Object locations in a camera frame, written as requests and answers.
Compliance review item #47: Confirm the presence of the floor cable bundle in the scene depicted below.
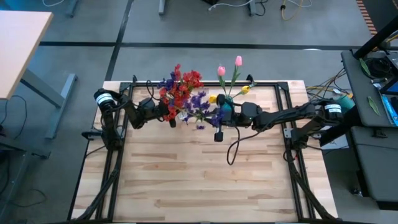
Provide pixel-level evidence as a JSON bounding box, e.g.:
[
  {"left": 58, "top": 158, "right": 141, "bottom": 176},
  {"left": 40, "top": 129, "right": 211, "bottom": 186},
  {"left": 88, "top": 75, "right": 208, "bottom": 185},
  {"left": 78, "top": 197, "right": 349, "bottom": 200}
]
[{"left": 306, "top": 67, "right": 354, "bottom": 105}]

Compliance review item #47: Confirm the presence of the black floor cable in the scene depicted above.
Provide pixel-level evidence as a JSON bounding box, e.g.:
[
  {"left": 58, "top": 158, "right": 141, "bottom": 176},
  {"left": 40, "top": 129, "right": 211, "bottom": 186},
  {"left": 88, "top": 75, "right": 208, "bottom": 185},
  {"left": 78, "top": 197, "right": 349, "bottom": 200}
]
[
  {"left": 11, "top": 189, "right": 48, "bottom": 208},
  {"left": 0, "top": 95, "right": 28, "bottom": 141}
]

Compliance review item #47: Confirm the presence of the light wooden desk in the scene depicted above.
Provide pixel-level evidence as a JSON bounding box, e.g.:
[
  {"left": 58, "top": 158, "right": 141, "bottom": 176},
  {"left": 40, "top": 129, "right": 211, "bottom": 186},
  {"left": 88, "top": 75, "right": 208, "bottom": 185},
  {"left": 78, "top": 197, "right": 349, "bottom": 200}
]
[{"left": 0, "top": 11, "right": 54, "bottom": 100}]

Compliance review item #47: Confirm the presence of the yellow floor cable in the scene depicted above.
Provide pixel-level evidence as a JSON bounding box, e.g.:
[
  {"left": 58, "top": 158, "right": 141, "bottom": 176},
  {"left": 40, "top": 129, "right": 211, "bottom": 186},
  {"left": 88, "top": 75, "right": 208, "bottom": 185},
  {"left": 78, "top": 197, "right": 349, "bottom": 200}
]
[{"left": 279, "top": 0, "right": 305, "bottom": 22}]

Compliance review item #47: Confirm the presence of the purple artificial flower bunch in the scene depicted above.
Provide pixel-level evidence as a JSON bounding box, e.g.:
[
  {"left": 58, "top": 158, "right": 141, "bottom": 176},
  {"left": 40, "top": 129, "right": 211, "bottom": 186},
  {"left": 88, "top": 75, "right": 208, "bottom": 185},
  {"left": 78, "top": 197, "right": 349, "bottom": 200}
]
[
  {"left": 182, "top": 90, "right": 225, "bottom": 129},
  {"left": 157, "top": 72, "right": 177, "bottom": 94}
]

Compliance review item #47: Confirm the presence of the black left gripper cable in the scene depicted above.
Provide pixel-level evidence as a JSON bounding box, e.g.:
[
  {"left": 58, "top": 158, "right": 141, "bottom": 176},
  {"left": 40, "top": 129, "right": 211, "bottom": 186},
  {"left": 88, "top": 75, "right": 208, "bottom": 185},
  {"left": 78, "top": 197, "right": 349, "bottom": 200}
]
[{"left": 146, "top": 80, "right": 155, "bottom": 101}]

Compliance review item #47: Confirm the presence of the white paper sheet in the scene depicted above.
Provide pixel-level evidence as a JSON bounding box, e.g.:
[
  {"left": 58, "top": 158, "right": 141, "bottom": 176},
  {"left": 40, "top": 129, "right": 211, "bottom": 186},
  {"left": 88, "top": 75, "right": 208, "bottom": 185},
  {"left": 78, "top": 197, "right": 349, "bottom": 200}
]
[{"left": 313, "top": 124, "right": 349, "bottom": 151}]

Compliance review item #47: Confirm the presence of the black stand leg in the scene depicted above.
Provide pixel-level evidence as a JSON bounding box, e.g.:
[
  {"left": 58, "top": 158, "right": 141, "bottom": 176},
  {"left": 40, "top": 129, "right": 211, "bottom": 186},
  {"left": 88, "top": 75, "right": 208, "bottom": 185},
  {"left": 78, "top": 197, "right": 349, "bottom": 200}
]
[{"left": 319, "top": 116, "right": 358, "bottom": 147}]

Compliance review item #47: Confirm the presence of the white floor cable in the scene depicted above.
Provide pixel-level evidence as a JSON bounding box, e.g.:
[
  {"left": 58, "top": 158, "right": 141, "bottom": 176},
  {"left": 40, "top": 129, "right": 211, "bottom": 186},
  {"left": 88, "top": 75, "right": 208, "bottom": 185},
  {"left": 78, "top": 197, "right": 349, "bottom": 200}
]
[
  {"left": 207, "top": 0, "right": 254, "bottom": 12},
  {"left": 42, "top": 0, "right": 68, "bottom": 7}
]

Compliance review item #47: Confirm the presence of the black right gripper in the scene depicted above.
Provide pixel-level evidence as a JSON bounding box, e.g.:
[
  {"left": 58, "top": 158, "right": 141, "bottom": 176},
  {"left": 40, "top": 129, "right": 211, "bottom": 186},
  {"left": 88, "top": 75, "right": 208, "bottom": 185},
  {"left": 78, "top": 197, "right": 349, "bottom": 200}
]
[{"left": 207, "top": 93, "right": 264, "bottom": 143}]

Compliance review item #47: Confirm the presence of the coiled black cable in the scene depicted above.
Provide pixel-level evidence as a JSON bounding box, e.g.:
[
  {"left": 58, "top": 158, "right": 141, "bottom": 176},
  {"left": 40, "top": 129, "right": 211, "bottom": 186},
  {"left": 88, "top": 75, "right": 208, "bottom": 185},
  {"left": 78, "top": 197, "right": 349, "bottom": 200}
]
[{"left": 365, "top": 57, "right": 393, "bottom": 79}]

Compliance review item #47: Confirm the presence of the black diagonal beam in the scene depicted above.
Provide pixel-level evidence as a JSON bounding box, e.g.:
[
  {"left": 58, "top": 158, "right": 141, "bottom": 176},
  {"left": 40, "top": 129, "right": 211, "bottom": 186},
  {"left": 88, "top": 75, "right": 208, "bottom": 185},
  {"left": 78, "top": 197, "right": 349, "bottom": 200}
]
[{"left": 353, "top": 15, "right": 398, "bottom": 60}]

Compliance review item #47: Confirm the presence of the green leaf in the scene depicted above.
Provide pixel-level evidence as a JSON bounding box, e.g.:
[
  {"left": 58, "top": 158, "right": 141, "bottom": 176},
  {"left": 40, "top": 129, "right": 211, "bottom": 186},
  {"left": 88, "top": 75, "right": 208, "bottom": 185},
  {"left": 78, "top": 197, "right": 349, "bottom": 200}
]
[
  {"left": 368, "top": 96, "right": 381, "bottom": 116},
  {"left": 359, "top": 57, "right": 372, "bottom": 77}
]

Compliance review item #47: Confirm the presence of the tablet with blue screen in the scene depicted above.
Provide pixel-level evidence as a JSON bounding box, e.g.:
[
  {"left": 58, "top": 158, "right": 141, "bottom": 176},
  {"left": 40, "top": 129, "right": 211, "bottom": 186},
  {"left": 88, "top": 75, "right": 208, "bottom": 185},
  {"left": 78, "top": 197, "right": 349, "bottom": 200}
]
[{"left": 379, "top": 77, "right": 398, "bottom": 96}]

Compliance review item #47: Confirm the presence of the blue box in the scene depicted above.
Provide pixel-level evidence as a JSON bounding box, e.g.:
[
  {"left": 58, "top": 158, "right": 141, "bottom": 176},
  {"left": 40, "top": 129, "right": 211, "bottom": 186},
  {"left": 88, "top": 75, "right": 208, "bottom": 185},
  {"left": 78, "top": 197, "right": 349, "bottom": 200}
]
[{"left": 381, "top": 94, "right": 398, "bottom": 127}]

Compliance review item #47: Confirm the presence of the black aluminium table frame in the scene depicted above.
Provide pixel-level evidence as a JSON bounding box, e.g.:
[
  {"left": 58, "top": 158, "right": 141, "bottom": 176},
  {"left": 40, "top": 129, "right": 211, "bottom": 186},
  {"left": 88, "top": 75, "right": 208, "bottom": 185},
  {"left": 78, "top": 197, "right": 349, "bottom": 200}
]
[{"left": 67, "top": 74, "right": 341, "bottom": 223}]

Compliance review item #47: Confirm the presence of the yellow artificial tulip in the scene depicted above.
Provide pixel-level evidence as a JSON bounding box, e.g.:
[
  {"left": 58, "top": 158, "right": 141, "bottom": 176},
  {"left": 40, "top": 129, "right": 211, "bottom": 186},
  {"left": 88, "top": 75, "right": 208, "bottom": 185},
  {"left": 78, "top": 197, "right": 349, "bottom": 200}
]
[
  {"left": 208, "top": 95, "right": 226, "bottom": 105},
  {"left": 231, "top": 85, "right": 252, "bottom": 100}
]

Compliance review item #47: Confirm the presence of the teal cup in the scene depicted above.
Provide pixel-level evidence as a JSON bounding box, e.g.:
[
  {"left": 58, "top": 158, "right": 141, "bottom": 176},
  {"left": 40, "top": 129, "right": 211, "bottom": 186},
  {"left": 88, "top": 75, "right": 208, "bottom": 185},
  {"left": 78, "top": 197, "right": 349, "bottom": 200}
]
[{"left": 338, "top": 95, "right": 355, "bottom": 110}]

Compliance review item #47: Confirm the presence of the pink artificial tulip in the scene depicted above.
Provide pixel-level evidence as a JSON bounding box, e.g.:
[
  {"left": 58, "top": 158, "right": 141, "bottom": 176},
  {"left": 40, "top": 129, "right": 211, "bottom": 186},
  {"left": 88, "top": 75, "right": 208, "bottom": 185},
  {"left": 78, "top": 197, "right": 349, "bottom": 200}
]
[
  {"left": 228, "top": 55, "right": 243, "bottom": 99},
  {"left": 216, "top": 65, "right": 231, "bottom": 100}
]

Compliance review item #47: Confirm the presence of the grey side table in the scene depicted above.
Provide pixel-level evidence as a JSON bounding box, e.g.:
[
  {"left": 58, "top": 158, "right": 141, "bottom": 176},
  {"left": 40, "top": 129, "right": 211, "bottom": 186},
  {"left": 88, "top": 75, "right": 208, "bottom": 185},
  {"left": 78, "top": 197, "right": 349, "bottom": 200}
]
[{"left": 340, "top": 49, "right": 398, "bottom": 128}]

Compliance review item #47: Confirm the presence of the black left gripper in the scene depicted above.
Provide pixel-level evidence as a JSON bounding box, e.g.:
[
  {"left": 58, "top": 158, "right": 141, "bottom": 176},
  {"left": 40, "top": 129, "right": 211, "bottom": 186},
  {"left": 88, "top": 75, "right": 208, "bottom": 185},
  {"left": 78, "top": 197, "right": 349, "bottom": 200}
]
[{"left": 136, "top": 98, "right": 177, "bottom": 129}]

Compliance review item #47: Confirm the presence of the grey desk leg frame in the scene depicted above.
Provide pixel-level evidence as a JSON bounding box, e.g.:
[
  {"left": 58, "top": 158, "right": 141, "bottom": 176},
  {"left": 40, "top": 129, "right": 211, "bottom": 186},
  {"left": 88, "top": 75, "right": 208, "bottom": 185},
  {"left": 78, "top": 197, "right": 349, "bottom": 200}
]
[{"left": 20, "top": 70, "right": 78, "bottom": 141}]

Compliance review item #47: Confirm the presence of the dark grey bench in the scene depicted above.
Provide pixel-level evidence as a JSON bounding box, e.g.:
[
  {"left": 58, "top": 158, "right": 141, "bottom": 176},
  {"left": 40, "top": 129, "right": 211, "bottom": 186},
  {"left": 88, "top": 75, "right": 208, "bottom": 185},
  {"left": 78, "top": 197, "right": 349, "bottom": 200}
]
[{"left": 351, "top": 126, "right": 398, "bottom": 211}]

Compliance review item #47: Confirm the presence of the red artificial flower bunch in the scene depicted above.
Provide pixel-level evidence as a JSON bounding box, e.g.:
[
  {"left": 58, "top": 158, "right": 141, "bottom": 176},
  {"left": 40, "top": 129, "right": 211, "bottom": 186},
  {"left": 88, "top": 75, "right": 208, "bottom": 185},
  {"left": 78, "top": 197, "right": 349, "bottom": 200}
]
[
  {"left": 159, "top": 85, "right": 190, "bottom": 122},
  {"left": 174, "top": 63, "right": 205, "bottom": 94}
]

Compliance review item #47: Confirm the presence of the blue glass vase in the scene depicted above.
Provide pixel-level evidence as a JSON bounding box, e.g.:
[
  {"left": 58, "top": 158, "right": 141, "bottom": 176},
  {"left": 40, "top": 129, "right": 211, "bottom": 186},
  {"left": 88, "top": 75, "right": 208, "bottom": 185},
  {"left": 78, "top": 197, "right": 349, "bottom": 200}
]
[{"left": 222, "top": 96, "right": 234, "bottom": 111}]

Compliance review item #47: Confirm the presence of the dark grey desk foot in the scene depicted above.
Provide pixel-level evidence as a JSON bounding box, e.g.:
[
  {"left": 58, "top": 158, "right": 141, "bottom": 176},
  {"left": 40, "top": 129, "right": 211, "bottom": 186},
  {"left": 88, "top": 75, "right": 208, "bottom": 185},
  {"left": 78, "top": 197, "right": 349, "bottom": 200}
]
[{"left": 0, "top": 124, "right": 52, "bottom": 160}]

